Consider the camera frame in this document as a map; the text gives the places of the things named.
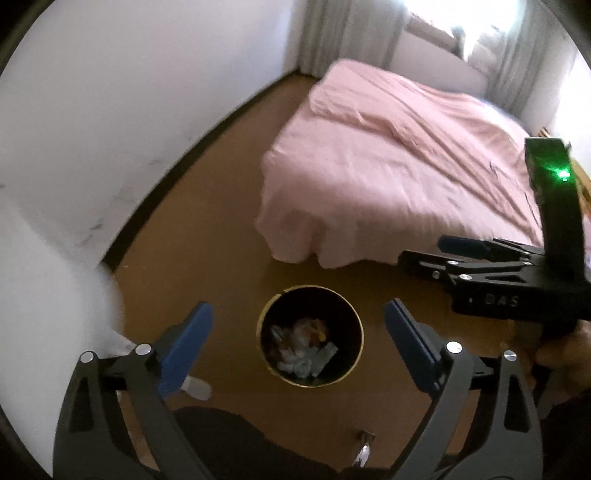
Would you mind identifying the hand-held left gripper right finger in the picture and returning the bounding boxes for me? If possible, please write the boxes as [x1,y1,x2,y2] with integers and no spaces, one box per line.
[383,298,544,480]

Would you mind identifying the pile of wrappers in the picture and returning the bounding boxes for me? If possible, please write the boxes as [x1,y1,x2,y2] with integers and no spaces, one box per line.
[268,316,340,377]

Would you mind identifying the bed with pink blanket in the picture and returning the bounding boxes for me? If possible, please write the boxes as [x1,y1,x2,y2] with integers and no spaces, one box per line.
[255,59,591,269]

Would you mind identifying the person's right hand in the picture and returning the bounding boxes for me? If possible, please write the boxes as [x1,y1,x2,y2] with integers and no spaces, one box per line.
[533,318,591,386]

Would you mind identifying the window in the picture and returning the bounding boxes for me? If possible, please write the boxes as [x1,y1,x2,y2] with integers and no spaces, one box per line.
[402,0,532,47]

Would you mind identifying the white rounded plastic piece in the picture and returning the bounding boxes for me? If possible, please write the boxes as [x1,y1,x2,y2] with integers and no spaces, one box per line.
[182,375,213,401]

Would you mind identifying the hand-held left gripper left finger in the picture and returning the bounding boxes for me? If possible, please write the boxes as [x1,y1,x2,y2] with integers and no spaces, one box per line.
[53,301,214,480]

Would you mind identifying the grey curtain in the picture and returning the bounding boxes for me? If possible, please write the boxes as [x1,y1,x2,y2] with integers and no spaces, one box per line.
[489,0,578,116]
[298,0,409,77]

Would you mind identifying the black round trash bin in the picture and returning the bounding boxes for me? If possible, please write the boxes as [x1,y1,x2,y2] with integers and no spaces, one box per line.
[256,285,365,387]

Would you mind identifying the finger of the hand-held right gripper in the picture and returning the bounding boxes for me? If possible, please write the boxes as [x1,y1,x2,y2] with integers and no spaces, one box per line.
[438,235,546,261]
[398,250,539,296]

